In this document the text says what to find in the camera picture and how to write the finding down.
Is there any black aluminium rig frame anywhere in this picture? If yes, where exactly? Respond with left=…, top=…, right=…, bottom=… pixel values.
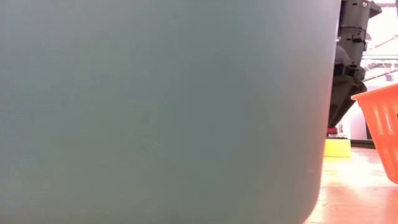
left=350, top=139, right=377, bottom=149

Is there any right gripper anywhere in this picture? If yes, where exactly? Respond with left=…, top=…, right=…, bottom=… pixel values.
left=328, top=26, right=368, bottom=129

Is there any orange plastic basket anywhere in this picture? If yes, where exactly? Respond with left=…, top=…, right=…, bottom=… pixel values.
left=351, top=83, right=398, bottom=185

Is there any yellow tape roll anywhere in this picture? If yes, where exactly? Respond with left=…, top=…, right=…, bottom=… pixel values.
left=323, top=139, right=352, bottom=158

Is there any teal plastic bin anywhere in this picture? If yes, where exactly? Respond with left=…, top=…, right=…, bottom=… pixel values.
left=0, top=0, right=342, bottom=224

